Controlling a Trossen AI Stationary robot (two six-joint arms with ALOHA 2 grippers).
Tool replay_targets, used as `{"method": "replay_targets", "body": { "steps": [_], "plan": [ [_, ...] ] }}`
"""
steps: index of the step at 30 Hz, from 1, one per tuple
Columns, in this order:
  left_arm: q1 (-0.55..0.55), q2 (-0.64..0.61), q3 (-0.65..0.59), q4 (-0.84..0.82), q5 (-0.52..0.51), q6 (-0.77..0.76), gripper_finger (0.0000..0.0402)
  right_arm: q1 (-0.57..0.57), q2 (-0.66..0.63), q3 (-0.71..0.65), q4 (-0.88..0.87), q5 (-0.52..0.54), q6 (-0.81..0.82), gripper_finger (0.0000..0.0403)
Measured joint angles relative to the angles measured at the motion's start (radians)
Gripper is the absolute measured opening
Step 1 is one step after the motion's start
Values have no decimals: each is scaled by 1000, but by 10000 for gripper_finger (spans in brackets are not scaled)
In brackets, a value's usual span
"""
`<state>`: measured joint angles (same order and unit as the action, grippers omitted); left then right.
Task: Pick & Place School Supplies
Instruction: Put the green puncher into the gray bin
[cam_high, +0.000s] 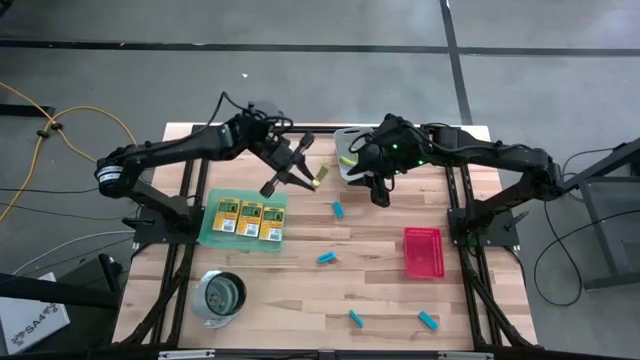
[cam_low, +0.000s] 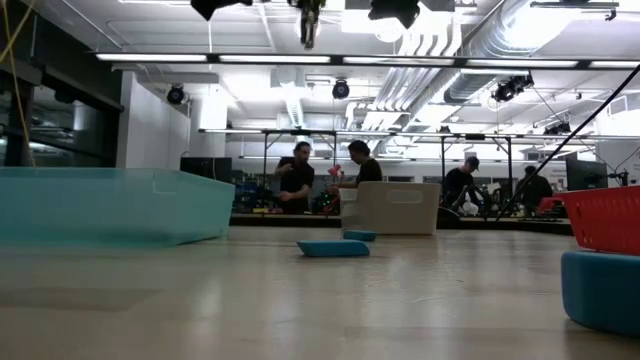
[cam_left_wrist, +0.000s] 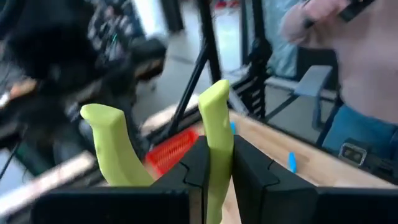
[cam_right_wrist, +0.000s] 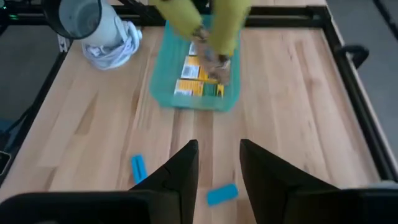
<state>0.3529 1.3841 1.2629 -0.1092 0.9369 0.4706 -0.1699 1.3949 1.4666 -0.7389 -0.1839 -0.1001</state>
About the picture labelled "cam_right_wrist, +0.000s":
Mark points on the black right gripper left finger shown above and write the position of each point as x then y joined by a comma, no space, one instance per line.
177,186

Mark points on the blue eraser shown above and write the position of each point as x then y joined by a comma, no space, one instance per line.
222,194
138,168

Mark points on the black aluminium table frame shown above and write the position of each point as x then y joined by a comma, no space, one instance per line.
280,20

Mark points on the teal translucent plastic tray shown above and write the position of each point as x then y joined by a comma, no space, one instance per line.
164,77

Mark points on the grey cup with black rim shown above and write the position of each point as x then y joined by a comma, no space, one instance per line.
77,15

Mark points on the yellow crayon box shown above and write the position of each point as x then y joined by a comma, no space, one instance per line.
189,70
199,88

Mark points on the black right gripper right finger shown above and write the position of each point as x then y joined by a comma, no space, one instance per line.
270,189

